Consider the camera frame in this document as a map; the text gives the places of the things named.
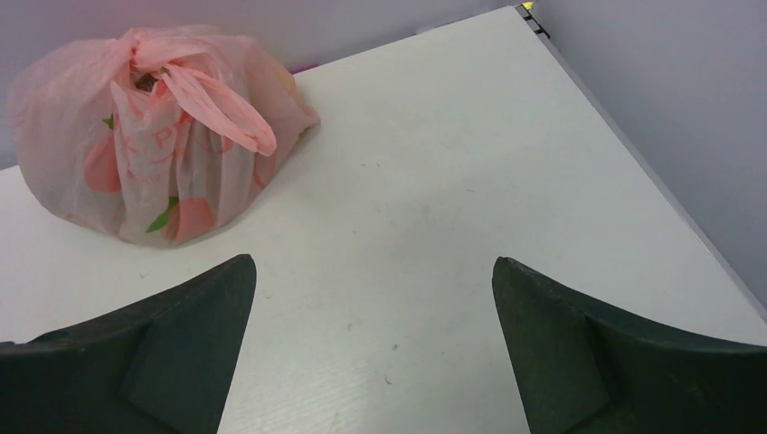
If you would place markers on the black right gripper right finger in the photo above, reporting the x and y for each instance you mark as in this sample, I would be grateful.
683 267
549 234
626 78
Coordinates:
586 366

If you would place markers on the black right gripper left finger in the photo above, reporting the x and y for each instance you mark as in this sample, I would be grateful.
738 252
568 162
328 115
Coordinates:
163 364

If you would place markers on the pink printed plastic bag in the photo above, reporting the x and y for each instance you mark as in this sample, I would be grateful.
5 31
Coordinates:
157 137

